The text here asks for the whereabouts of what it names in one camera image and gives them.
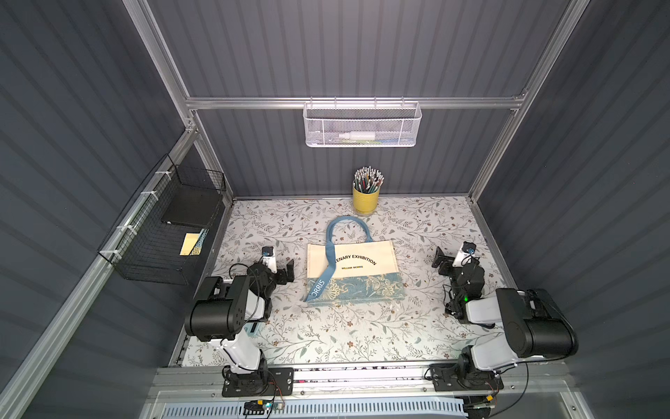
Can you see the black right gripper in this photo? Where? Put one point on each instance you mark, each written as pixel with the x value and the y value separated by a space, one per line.
pixel 447 263

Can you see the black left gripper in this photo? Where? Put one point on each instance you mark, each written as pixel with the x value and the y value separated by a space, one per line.
pixel 281 271

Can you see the cream and blue canvas tote bag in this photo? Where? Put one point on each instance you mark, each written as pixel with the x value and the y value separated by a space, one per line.
pixel 352 273

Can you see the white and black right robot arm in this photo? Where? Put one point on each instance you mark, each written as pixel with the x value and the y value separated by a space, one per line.
pixel 533 328

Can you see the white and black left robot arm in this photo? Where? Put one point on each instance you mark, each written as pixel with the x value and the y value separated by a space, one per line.
pixel 221 310

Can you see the teal calculator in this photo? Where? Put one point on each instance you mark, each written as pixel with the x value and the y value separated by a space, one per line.
pixel 253 328

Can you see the yellow sticky note pad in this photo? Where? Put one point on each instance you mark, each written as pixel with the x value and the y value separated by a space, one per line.
pixel 193 243

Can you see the yellow pencil cup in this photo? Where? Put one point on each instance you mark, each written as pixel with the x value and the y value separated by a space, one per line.
pixel 365 204

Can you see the black notebook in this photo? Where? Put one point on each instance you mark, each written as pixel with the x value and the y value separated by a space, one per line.
pixel 192 207

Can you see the small green circuit board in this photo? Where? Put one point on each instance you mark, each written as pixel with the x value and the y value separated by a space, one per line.
pixel 259 406

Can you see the white marker tube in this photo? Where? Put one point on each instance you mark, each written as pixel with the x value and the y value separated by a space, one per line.
pixel 358 136

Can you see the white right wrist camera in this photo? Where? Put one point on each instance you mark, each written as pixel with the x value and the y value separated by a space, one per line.
pixel 465 254

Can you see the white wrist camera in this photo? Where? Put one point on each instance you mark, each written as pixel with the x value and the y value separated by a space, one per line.
pixel 465 254
pixel 269 258

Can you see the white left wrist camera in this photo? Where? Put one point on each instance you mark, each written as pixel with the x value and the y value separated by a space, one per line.
pixel 269 258

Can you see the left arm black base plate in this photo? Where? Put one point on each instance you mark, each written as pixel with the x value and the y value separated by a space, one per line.
pixel 262 383

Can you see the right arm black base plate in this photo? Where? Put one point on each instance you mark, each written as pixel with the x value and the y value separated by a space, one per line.
pixel 453 377

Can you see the black wire wall basket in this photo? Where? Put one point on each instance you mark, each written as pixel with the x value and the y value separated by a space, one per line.
pixel 141 247

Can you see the white slotted cable duct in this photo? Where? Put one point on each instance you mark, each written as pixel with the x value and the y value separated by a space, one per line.
pixel 376 407

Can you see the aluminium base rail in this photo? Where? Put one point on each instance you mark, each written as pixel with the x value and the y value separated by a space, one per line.
pixel 342 380

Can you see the white wire mesh basket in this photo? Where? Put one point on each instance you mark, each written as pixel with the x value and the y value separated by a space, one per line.
pixel 396 123

